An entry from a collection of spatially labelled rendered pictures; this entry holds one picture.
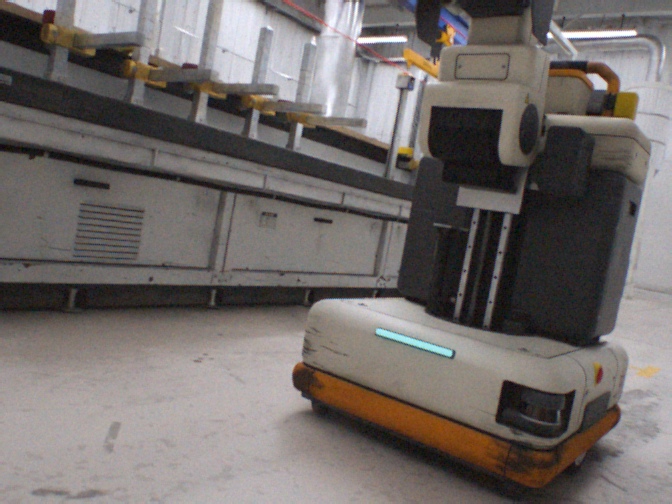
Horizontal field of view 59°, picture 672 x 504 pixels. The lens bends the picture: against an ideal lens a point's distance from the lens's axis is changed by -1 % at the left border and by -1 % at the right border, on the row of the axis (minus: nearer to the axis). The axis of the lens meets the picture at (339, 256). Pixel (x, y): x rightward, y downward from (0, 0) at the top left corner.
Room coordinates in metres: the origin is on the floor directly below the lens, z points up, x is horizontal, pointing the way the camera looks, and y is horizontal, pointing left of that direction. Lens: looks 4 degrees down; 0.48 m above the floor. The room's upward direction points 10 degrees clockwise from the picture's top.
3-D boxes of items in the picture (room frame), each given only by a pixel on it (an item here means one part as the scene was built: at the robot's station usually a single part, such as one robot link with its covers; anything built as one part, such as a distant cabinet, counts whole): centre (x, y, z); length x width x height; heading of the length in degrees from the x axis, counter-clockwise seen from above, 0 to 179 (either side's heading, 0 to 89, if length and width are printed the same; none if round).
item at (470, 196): (1.34, -0.33, 0.68); 0.28 x 0.27 x 0.25; 54
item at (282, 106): (2.24, 0.32, 0.83); 0.43 x 0.03 x 0.04; 54
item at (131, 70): (1.87, 0.69, 0.80); 0.14 x 0.06 x 0.05; 144
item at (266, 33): (2.26, 0.41, 0.87); 0.04 x 0.04 x 0.48; 54
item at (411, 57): (8.53, -0.89, 2.65); 1.71 x 0.09 x 0.32; 144
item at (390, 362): (1.51, -0.38, 0.16); 0.67 x 0.64 x 0.25; 144
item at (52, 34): (1.67, 0.83, 0.82); 0.14 x 0.06 x 0.05; 144
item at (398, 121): (3.06, -0.17, 0.93); 0.05 x 0.05 x 0.45; 54
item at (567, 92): (1.60, -0.44, 0.87); 0.23 x 0.15 x 0.11; 54
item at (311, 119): (2.45, 0.17, 0.84); 0.43 x 0.03 x 0.04; 54
